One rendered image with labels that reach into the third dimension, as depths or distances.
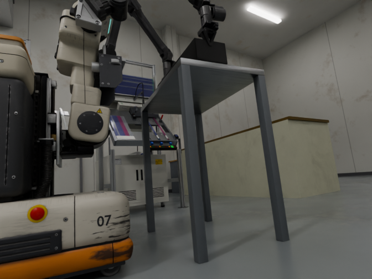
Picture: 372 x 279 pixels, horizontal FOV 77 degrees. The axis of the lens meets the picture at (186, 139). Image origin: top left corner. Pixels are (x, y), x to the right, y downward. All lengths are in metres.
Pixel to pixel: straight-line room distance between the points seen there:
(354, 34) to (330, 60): 0.78
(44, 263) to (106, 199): 0.24
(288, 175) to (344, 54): 5.66
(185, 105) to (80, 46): 0.58
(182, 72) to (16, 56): 0.58
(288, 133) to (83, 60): 2.19
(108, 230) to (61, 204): 0.17
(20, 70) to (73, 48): 0.32
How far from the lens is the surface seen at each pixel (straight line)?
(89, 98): 1.11
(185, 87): 0.97
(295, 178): 2.76
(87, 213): 0.85
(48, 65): 5.77
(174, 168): 5.33
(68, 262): 0.87
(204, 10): 1.29
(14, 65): 1.00
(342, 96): 7.75
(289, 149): 2.78
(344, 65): 7.92
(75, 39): 1.23
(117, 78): 1.14
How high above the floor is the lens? 0.30
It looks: 10 degrees up
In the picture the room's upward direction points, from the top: 5 degrees counter-clockwise
